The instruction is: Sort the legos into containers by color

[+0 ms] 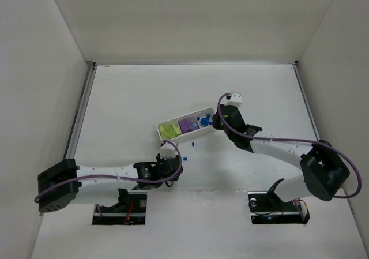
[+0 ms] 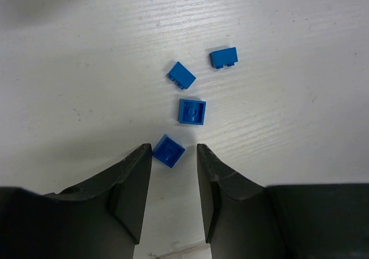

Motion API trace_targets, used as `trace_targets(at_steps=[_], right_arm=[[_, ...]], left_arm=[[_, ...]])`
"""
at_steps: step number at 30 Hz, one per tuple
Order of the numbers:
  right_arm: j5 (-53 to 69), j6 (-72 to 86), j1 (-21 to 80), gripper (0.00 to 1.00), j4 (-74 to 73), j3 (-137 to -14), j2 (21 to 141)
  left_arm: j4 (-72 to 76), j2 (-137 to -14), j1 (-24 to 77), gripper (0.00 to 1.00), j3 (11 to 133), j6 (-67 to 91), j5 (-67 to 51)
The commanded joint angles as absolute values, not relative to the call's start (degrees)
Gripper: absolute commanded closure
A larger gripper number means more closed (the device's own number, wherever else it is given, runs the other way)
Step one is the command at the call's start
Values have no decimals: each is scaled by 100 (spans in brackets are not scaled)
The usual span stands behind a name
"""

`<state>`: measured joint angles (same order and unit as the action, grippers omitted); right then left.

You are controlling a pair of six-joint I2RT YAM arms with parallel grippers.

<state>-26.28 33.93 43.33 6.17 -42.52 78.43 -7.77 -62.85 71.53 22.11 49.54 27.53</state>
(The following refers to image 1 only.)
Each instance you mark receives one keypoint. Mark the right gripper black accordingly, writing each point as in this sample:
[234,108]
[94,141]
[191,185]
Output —
[218,120]

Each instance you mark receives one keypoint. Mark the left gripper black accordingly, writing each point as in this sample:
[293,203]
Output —
[174,164]

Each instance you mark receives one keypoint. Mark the white three-compartment tray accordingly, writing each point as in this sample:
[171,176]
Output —
[193,117]

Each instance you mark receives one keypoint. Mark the green lego brick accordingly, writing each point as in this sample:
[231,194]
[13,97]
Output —
[169,132]

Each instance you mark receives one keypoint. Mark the purple patterned lego brick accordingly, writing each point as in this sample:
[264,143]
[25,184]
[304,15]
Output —
[187,126]

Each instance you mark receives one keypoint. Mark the blue legos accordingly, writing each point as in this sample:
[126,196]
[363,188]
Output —
[205,120]

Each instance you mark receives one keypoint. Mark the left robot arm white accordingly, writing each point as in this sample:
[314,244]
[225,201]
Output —
[100,185]

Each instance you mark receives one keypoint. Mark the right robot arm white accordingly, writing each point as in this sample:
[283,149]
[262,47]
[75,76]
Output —
[322,170]

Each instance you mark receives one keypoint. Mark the white front board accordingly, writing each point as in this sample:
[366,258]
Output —
[192,224]

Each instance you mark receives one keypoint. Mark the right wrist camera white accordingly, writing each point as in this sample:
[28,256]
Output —
[234,99]

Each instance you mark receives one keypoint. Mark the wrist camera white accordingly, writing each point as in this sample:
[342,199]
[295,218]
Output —
[234,99]
[168,151]

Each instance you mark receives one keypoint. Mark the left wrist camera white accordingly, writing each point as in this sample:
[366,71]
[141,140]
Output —
[168,151]

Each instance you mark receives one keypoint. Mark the right aluminium rail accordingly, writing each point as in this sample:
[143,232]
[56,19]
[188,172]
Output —
[305,99]

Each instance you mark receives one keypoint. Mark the aluminium rail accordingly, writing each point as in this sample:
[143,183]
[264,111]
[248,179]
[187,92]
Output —
[76,126]
[305,99]

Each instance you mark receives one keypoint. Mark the left aluminium rail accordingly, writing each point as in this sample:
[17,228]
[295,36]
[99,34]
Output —
[76,126]

